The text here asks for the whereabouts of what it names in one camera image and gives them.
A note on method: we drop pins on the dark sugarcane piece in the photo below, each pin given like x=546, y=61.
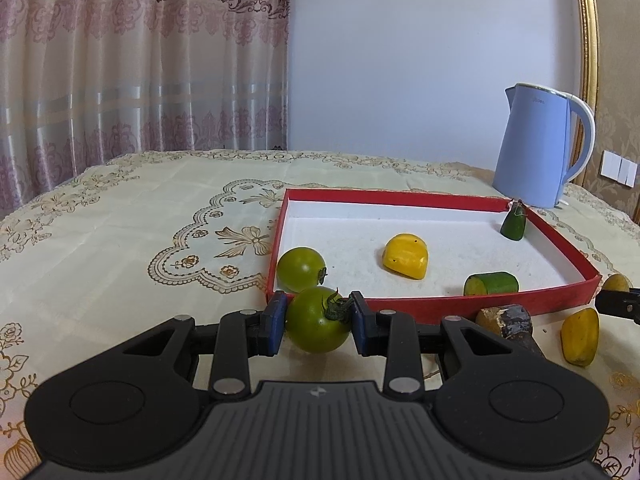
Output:
x=510, y=321

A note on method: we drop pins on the yellow bell pepper piece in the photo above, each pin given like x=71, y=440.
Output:
x=405, y=256
x=580, y=336

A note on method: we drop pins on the green cucumber piece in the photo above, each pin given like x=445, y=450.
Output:
x=492, y=284
x=514, y=224

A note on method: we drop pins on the gold frame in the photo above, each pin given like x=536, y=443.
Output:
x=587, y=35

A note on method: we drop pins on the green tomato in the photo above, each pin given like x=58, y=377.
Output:
x=299, y=269
x=312, y=324

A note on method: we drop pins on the blue electric kettle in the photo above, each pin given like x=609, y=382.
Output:
x=532, y=150

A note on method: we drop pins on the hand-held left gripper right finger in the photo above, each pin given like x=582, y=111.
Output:
x=358, y=317

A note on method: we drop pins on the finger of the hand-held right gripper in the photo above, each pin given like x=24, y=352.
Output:
x=620, y=304

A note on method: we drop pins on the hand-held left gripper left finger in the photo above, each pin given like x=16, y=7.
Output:
x=277, y=321

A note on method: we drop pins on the pink floral curtain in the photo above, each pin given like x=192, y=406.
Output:
x=125, y=60

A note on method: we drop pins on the small yellow fruit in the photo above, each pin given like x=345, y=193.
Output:
x=616, y=282

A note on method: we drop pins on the red cardboard box tray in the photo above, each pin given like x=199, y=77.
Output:
x=350, y=250

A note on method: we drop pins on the white wall switch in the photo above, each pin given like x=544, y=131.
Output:
x=619, y=167

